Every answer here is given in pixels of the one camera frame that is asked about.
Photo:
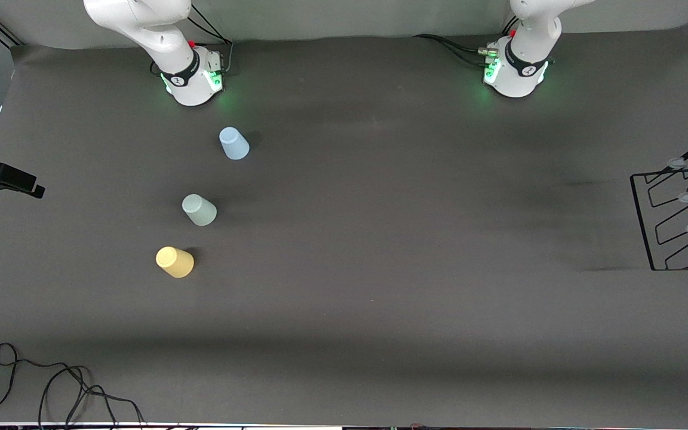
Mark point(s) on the dark grey table mat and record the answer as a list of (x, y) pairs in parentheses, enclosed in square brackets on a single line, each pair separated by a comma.
[(409, 334)]

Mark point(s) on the pale blue plastic cup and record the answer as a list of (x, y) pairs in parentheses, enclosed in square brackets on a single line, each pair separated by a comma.
[(234, 145)]

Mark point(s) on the yellow plastic cup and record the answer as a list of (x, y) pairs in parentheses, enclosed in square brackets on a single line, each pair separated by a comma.
[(175, 263)]

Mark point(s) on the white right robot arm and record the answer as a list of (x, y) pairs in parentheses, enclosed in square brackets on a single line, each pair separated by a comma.
[(186, 71)]

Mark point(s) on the pale green plastic cup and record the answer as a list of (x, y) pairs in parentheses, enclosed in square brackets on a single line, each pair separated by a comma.
[(199, 211)]

